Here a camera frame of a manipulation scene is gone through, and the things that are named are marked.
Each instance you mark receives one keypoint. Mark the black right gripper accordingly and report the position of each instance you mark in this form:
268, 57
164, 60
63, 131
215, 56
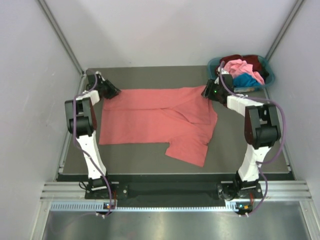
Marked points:
207, 93

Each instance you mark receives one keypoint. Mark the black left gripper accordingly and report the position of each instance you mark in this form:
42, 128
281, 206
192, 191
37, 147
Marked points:
113, 90

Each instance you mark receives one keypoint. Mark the coral red t shirt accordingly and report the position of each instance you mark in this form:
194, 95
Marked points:
181, 117

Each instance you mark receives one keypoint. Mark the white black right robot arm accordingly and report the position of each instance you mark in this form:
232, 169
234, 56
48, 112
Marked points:
261, 131

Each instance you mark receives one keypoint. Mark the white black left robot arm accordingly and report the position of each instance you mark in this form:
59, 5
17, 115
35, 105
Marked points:
81, 123

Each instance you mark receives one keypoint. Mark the teal plastic laundry basket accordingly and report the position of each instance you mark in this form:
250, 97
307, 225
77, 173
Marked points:
270, 80

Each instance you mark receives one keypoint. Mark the blue t shirt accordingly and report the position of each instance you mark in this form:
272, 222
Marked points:
245, 80

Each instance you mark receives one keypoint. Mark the light pink t shirt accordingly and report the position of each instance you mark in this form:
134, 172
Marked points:
238, 67

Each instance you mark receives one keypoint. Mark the dark red t shirt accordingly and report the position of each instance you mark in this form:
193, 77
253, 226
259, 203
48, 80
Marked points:
251, 59

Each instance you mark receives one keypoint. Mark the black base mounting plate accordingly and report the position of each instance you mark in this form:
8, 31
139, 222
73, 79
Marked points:
167, 190

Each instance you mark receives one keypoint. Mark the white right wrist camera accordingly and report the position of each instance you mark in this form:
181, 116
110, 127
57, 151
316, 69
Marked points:
222, 72

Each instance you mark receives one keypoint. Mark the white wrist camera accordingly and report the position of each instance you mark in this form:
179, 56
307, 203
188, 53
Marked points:
222, 72
99, 76

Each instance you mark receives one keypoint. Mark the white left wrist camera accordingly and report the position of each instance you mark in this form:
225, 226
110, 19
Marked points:
99, 76

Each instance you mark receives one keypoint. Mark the left aluminium corner post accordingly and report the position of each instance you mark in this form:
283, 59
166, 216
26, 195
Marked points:
60, 35

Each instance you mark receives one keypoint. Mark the aluminium corner post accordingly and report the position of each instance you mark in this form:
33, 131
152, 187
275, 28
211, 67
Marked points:
293, 13
60, 35

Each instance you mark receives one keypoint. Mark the right aluminium corner post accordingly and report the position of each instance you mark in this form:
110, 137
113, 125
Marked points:
293, 13

